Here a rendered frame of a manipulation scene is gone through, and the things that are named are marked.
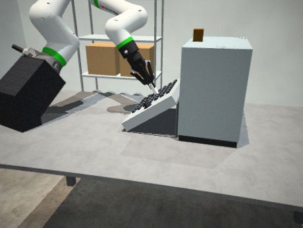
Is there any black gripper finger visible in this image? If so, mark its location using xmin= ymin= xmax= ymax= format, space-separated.
xmin=139 ymin=61 xmax=159 ymax=94
xmin=130 ymin=67 xmax=155 ymax=94

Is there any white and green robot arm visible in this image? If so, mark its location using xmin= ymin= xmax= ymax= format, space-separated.
xmin=12 ymin=0 xmax=148 ymax=76

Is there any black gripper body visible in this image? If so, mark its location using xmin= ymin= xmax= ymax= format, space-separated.
xmin=127 ymin=52 xmax=146 ymax=72

